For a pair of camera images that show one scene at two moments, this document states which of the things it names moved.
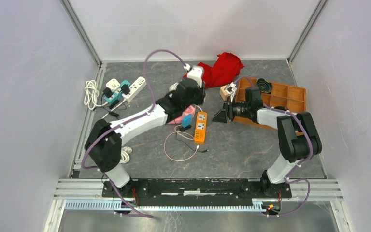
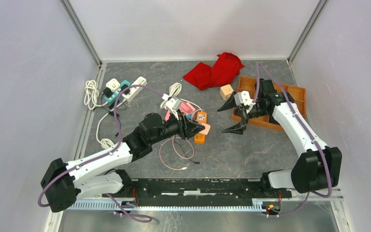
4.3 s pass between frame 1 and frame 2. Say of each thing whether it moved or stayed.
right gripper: moved
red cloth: stayed
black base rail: stayed
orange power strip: stayed
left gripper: moved
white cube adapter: stayed
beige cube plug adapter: stayed
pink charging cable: moved
